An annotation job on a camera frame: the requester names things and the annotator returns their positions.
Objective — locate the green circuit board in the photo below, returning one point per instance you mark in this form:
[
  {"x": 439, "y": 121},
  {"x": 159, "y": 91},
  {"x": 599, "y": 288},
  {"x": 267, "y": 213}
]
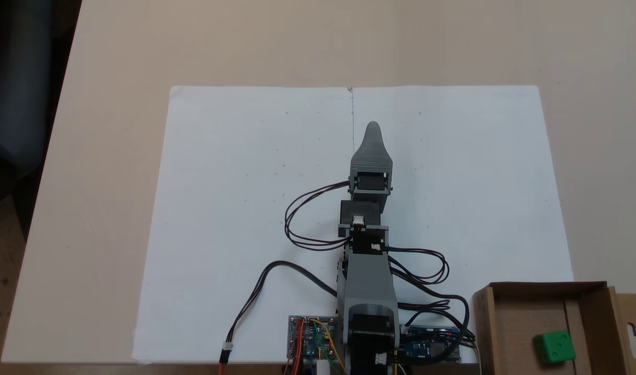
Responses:
[{"x": 310, "y": 338}]

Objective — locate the small white block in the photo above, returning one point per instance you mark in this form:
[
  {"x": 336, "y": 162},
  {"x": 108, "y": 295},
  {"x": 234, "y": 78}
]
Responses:
[{"x": 323, "y": 369}]

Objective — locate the green dice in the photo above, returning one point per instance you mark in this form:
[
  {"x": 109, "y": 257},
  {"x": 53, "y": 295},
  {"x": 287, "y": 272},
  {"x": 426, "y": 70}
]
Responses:
[{"x": 555, "y": 348}]

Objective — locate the brown cardboard box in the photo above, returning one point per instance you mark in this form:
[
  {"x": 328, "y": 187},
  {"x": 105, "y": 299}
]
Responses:
[{"x": 515, "y": 323}]

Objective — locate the dark chair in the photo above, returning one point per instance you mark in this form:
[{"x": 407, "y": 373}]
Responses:
[{"x": 15, "y": 104}]

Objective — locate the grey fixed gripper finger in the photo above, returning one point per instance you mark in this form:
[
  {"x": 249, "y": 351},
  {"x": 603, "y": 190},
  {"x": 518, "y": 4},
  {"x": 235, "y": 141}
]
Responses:
[{"x": 372, "y": 146}]

